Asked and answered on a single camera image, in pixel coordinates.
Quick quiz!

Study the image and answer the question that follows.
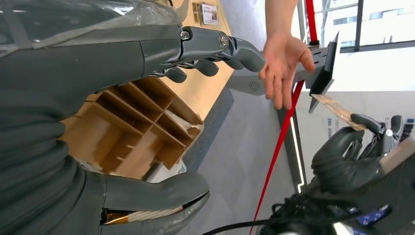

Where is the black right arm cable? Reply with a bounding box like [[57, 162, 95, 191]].
[[201, 193, 361, 235]]

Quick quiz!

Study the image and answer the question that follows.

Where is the black window frame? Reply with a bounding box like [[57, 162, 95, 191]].
[[340, 0, 415, 53]]

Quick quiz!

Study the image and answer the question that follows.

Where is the grey kiosk stand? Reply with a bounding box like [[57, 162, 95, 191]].
[[227, 31, 341, 114]]

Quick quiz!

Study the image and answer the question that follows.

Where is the wood pattern room key card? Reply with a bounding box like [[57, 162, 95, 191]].
[[311, 94, 367, 132]]

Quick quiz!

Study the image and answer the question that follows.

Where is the gold room key card stack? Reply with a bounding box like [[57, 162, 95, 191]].
[[192, 1, 221, 26]]

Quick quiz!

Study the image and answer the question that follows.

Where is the wooden divided organizer box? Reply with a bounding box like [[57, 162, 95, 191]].
[[58, 76, 205, 181]]

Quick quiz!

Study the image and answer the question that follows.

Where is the white ID card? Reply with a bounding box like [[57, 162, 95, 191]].
[[201, 3, 219, 25]]

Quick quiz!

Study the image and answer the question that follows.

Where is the person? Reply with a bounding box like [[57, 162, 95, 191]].
[[258, 0, 316, 111]]

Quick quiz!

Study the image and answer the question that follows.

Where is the red barrier belt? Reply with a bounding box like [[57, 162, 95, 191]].
[[248, 0, 320, 235]]

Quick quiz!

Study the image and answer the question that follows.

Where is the white paper slip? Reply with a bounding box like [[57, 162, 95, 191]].
[[164, 109, 197, 132]]

